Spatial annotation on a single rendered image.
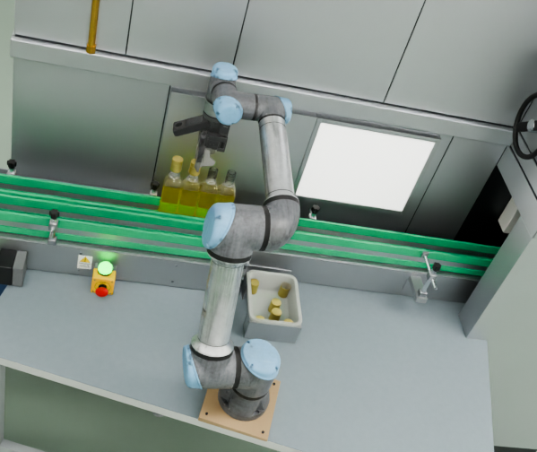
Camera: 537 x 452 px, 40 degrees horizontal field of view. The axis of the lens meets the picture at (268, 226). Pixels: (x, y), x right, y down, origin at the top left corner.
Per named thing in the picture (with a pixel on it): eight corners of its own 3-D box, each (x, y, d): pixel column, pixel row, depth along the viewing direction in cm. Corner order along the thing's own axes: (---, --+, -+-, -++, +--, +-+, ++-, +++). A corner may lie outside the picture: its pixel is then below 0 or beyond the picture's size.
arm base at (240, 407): (262, 428, 212) (272, 410, 205) (212, 412, 211) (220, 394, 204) (272, 384, 223) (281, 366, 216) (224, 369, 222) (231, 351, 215)
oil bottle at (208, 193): (206, 224, 252) (219, 177, 238) (206, 236, 248) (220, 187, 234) (190, 222, 251) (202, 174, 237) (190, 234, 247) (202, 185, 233)
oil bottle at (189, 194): (189, 222, 251) (202, 174, 237) (189, 234, 246) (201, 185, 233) (173, 221, 250) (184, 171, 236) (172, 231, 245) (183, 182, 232)
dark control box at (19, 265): (27, 269, 235) (28, 251, 230) (21, 288, 229) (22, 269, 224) (-1, 266, 233) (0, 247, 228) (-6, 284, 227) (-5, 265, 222)
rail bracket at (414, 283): (412, 287, 269) (437, 243, 255) (422, 323, 257) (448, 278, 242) (400, 285, 268) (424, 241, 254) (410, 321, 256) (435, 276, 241)
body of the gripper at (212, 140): (223, 154, 224) (232, 122, 216) (195, 150, 222) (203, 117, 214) (223, 140, 230) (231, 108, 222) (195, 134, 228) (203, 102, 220)
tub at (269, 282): (290, 291, 256) (297, 274, 251) (296, 343, 240) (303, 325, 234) (241, 285, 253) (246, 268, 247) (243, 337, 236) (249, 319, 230)
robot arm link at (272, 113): (315, 240, 183) (293, 87, 207) (272, 237, 180) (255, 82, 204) (299, 262, 192) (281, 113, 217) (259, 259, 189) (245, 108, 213)
